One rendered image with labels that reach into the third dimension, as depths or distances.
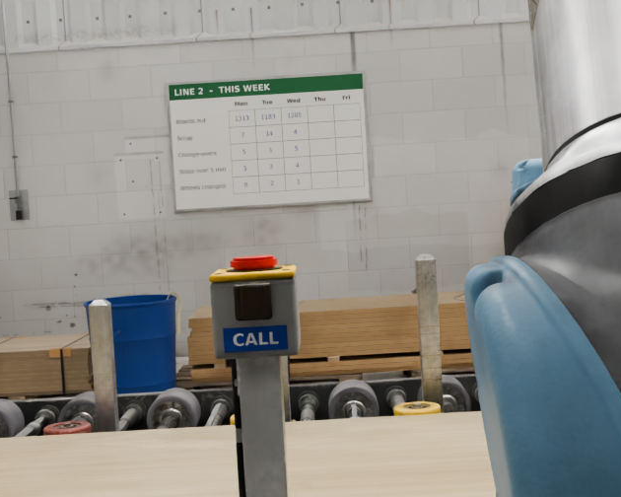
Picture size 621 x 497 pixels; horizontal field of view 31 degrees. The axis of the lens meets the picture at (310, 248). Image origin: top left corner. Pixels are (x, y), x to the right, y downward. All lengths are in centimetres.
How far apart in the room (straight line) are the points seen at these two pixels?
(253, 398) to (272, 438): 4
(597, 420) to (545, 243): 7
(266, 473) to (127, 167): 731
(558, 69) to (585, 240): 8
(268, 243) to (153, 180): 95
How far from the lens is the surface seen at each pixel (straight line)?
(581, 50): 39
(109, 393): 208
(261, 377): 93
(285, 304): 91
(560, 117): 38
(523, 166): 85
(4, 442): 193
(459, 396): 245
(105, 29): 833
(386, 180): 809
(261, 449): 95
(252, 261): 92
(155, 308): 648
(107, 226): 825
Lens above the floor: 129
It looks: 3 degrees down
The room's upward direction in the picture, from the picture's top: 3 degrees counter-clockwise
